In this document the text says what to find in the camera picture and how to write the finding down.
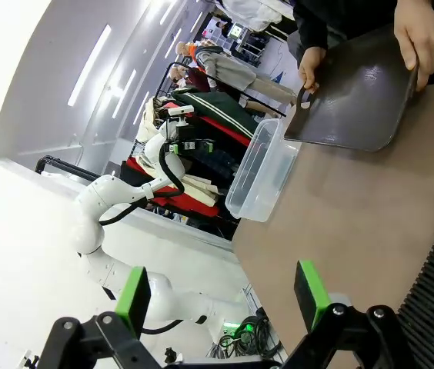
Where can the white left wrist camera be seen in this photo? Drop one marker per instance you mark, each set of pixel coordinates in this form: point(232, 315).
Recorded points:
point(180, 110)

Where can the person's left hand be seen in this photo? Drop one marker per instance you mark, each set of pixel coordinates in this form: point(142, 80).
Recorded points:
point(421, 30)

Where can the clear plastic box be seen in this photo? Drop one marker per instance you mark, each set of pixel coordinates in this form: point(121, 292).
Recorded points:
point(248, 192)

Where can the mannequin in grey hoodie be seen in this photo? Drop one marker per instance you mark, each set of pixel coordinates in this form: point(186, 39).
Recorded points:
point(228, 69)

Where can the green and white sign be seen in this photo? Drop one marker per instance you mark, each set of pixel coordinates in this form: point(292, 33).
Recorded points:
point(235, 30)

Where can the white shelf unit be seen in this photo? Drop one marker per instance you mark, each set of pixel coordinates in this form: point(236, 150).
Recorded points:
point(217, 38)

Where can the person in black jacket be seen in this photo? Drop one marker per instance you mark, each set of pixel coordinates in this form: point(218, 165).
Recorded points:
point(355, 15)

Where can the mannequin in dark red top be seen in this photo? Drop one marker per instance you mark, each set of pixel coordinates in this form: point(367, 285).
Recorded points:
point(194, 78)

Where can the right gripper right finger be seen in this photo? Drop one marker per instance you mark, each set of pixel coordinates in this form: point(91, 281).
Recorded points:
point(309, 292)

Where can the ceiling light strip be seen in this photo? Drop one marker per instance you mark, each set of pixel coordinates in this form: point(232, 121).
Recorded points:
point(124, 92)
point(141, 108)
point(90, 65)

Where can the dark green striped garment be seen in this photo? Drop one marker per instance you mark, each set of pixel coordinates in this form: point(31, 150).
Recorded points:
point(217, 107)

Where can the black quilted garment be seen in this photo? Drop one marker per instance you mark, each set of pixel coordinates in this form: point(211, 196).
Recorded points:
point(221, 165)

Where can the person's right hand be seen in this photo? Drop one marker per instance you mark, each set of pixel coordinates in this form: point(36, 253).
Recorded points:
point(311, 65)

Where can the white hanging garment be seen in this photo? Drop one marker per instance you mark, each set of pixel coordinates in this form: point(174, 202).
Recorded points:
point(255, 11)

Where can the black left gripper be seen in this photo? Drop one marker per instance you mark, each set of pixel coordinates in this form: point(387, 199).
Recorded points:
point(201, 148)

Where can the green lit control box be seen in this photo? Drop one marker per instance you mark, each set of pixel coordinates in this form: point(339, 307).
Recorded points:
point(240, 328)

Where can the black metal frame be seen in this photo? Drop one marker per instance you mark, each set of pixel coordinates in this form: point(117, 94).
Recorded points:
point(67, 166)

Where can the black plastic tray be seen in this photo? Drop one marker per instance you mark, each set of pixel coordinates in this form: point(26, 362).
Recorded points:
point(355, 96)

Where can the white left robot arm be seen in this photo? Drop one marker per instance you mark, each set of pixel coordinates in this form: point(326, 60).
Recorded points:
point(97, 196)

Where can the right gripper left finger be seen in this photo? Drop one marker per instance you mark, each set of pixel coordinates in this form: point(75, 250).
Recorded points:
point(134, 300)

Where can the person's right forearm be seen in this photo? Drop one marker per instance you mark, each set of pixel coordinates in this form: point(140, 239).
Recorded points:
point(309, 34)

